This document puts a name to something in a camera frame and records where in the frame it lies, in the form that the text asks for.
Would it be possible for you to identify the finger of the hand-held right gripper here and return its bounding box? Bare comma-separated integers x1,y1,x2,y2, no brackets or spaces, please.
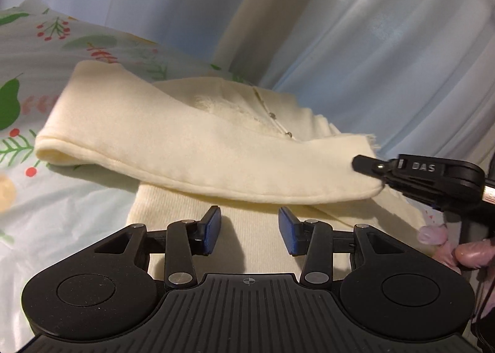
352,154,400,185

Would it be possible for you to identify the person's right hand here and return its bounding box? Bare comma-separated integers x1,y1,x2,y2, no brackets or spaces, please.
419,223,495,275

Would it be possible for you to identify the white sheer curtain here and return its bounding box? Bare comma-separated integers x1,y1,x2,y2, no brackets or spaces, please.
0,0,495,172

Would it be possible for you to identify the fruit and leaf printed bedsheet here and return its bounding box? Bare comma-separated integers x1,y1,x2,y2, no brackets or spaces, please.
0,0,258,342

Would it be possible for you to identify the cream knit sweater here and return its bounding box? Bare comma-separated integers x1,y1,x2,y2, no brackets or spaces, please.
34,60,427,285

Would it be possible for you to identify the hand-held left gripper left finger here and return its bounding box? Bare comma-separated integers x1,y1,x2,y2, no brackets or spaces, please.
93,205,223,289

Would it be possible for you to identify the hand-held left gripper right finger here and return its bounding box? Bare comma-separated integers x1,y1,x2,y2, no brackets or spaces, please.
278,206,405,289

